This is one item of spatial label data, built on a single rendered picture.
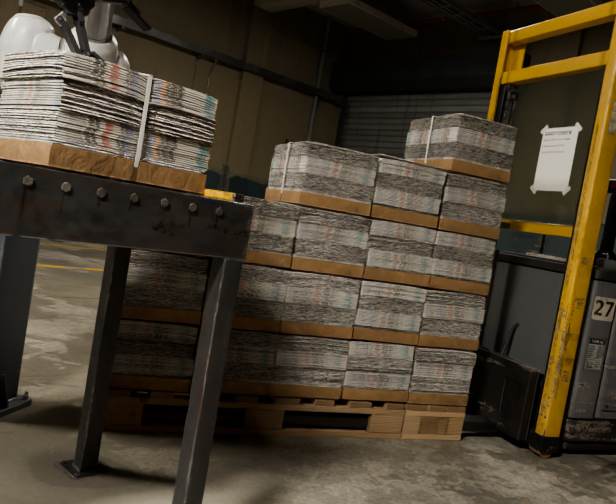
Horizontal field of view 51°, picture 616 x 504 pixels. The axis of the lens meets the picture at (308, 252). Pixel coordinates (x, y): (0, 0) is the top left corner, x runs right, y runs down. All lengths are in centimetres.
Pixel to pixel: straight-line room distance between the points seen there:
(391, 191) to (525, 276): 99
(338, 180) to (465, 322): 81
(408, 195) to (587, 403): 118
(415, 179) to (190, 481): 146
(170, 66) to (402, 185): 760
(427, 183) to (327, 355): 75
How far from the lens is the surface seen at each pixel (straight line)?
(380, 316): 248
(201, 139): 152
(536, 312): 311
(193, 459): 150
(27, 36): 228
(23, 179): 118
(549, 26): 326
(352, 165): 238
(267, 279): 227
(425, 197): 251
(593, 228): 280
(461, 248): 264
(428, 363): 265
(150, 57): 969
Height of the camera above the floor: 79
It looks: 3 degrees down
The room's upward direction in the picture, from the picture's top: 10 degrees clockwise
